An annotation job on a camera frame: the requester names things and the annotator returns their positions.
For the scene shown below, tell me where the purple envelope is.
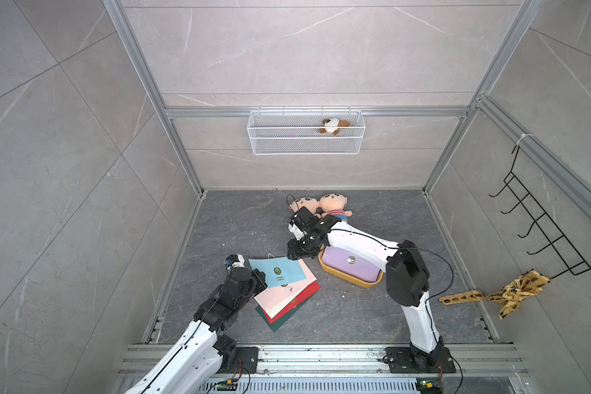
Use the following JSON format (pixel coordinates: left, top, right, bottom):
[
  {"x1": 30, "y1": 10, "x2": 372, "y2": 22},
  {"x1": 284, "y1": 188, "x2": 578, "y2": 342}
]
[{"x1": 321, "y1": 245, "x2": 384, "y2": 284}]

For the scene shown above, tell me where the pink envelope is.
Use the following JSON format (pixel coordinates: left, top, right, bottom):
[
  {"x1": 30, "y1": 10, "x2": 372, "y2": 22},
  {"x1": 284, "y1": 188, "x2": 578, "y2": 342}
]
[{"x1": 254, "y1": 259, "x2": 316, "y2": 318}]

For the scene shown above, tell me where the dark green envelope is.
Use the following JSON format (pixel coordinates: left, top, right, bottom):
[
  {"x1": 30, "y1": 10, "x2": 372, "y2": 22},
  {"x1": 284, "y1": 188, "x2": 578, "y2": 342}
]
[{"x1": 255, "y1": 297, "x2": 310, "y2": 333}]

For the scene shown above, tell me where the light blue envelope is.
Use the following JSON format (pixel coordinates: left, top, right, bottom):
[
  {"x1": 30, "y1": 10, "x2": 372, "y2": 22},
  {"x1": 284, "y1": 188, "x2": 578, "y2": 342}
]
[{"x1": 250, "y1": 257, "x2": 306, "y2": 288}]

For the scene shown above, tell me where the red envelope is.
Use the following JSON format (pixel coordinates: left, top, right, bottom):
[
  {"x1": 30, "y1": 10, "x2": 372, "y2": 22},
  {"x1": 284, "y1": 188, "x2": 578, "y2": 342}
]
[{"x1": 283, "y1": 282, "x2": 320, "y2": 309}]

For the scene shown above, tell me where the yellow plastic storage box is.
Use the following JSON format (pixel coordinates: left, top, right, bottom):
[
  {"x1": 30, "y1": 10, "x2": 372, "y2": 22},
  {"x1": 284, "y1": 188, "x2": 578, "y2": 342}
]
[{"x1": 317, "y1": 245, "x2": 385, "y2": 289}]

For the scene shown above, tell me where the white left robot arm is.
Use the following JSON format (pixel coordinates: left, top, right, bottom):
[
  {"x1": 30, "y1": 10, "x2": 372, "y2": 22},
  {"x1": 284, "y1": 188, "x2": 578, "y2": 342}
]
[{"x1": 127, "y1": 263, "x2": 267, "y2": 393}]

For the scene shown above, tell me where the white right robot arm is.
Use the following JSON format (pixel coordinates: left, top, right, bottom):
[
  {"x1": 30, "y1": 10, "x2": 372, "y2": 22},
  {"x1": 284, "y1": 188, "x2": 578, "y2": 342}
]
[{"x1": 287, "y1": 208, "x2": 456, "y2": 374}]

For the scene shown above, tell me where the small brown white plush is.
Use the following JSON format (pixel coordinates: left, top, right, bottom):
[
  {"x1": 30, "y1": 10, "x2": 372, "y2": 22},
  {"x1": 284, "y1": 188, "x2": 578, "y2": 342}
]
[{"x1": 318, "y1": 118, "x2": 351, "y2": 136}]

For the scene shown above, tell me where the yellow patterned cloth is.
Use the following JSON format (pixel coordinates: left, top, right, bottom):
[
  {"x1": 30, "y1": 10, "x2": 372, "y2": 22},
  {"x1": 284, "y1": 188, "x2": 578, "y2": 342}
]
[{"x1": 438, "y1": 269, "x2": 552, "y2": 319}]

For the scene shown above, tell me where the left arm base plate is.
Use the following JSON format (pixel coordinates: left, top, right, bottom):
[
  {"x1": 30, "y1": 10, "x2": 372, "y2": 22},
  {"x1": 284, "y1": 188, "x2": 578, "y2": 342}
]
[{"x1": 218, "y1": 346, "x2": 259, "y2": 374}]

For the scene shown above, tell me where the metal mounting rail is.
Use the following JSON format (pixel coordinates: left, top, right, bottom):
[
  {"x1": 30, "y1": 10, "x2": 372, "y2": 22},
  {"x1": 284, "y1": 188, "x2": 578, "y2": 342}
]
[{"x1": 118, "y1": 343, "x2": 528, "y2": 379}]

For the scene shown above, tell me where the white wire mesh basket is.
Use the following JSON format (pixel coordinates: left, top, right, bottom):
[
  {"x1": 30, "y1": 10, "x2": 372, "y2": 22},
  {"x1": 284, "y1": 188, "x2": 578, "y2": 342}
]
[{"x1": 247, "y1": 109, "x2": 366, "y2": 155}]

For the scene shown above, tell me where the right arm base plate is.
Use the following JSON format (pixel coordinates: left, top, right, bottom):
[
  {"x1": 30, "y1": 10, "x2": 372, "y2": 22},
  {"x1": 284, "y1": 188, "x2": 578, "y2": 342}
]
[{"x1": 382, "y1": 345, "x2": 456, "y2": 374}]

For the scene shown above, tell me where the black wire hook rack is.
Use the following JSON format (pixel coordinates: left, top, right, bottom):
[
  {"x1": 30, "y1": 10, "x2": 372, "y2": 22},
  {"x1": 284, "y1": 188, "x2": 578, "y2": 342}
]
[{"x1": 489, "y1": 145, "x2": 591, "y2": 279}]

